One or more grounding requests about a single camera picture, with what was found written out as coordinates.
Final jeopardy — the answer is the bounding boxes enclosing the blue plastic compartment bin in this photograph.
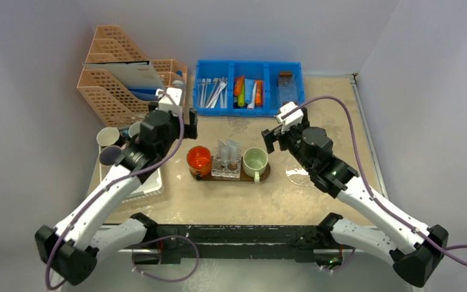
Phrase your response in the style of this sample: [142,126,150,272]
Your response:
[193,60,305,117]

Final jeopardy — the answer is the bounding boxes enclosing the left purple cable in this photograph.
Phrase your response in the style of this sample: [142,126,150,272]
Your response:
[44,90,201,292]

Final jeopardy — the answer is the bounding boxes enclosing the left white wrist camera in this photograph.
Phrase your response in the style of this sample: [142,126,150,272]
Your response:
[156,87,184,116]

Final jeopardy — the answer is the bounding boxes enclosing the white red capped tube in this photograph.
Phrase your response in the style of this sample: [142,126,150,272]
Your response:
[247,94,256,110]

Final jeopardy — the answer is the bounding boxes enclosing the white paper folder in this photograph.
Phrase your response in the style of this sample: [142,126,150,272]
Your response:
[83,61,167,101]

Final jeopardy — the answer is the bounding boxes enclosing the purple ceramic mug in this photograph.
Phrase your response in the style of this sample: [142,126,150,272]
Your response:
[98,145,122,166]

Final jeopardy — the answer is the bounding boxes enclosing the orange small tube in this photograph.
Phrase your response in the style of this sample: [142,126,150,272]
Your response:
[233,76,244,96]

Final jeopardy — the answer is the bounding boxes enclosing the purple cable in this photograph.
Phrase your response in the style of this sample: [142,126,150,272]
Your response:
[44,90,201,292]
[283,96,467,275]

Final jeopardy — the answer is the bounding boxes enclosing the black aluminium base frame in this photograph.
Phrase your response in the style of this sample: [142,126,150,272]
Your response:
[96,223,379,267]

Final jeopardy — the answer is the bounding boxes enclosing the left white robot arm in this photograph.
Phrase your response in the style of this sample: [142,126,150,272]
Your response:
[35,108,198,291]

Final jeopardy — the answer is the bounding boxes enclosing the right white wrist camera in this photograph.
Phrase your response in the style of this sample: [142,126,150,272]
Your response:
[275,102,304,134]

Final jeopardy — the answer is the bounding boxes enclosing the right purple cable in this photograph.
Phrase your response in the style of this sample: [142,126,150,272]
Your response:
[283,96,467,275]

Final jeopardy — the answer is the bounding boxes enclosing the blue small tube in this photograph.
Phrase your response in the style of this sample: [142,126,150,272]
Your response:
[244,78,255,104]

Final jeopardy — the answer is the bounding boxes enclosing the white plastic cup bin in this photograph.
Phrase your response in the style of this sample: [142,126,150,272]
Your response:
[99,141,164,202]

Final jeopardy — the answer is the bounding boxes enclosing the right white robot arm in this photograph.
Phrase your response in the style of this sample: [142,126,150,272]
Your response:
[261,123,449,288]

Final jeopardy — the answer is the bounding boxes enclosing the brown wooden oval tray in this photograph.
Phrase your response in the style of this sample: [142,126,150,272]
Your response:
[190,156,255,183]

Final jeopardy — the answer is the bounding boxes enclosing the clear glass toothbrush holder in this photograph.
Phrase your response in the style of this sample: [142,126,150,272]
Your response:
[211,156,242,181]

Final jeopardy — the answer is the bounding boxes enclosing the yellow green small tube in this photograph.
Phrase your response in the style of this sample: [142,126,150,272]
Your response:
[237,90,246,108]

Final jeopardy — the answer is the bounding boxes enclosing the light green ceramic mug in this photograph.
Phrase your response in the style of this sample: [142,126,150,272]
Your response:
[243,147,269,183]

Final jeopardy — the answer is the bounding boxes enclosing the orange translucent cup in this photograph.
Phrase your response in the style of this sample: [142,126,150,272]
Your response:
[186,146,212,180]

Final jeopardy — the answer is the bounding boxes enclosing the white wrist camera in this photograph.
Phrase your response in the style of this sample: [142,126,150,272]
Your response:
[156,87,184,116]
[275,102,304,134]

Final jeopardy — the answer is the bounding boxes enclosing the cream ceramic mug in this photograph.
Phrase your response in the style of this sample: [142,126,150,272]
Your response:
[96,127,121,147]

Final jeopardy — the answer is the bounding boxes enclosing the brown wooden block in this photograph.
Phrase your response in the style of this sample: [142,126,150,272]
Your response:
[278,71,293,78]

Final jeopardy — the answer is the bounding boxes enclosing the peach plastic desk organizer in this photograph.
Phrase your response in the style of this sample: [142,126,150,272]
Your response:
[77,24,188,127]

